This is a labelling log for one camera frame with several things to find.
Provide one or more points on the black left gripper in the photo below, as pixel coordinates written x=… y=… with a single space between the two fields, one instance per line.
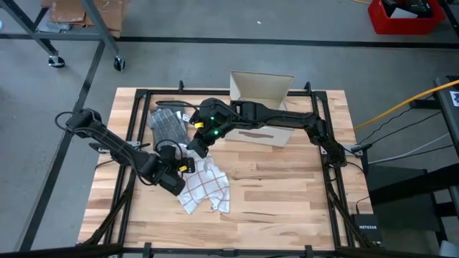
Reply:
x=171 y=182

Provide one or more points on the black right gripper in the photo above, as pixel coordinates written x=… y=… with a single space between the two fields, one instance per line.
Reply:
x=215 y=125

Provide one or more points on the white red-checked towel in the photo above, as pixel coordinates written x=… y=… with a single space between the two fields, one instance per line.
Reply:
x=208 y=182

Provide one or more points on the dark grey white-checked towel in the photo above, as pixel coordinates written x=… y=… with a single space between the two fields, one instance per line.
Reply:
x=168 y=125

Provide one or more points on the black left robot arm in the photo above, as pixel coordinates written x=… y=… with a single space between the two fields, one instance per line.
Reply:
x=107 y=138

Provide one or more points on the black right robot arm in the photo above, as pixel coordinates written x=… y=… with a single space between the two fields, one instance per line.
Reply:
x=287 y=120

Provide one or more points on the grey metal wheeled cart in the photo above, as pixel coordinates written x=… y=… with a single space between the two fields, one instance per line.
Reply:
x=93 y=21

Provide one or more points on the flat cardboard sheets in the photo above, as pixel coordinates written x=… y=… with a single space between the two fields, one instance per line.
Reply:
x=70 y=12

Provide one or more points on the red plastic bin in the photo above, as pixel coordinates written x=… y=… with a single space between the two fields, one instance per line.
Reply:
x=409 y=23

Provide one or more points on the black equipment stand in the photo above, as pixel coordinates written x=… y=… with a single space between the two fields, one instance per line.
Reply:
x=448 y=104

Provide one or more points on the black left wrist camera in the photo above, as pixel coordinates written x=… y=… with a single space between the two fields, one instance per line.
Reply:
x=167 y=153

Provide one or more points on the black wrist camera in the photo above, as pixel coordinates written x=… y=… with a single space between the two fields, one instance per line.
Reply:
x=213 y=104
x=167 y=153

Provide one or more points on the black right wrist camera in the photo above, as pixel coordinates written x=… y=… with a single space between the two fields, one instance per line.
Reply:
x=213 y=104

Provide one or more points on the black table frame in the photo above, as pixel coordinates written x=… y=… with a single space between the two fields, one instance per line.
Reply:
x=229 y=92

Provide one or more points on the black network switch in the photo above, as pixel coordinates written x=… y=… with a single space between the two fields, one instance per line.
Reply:
x=367 y=227

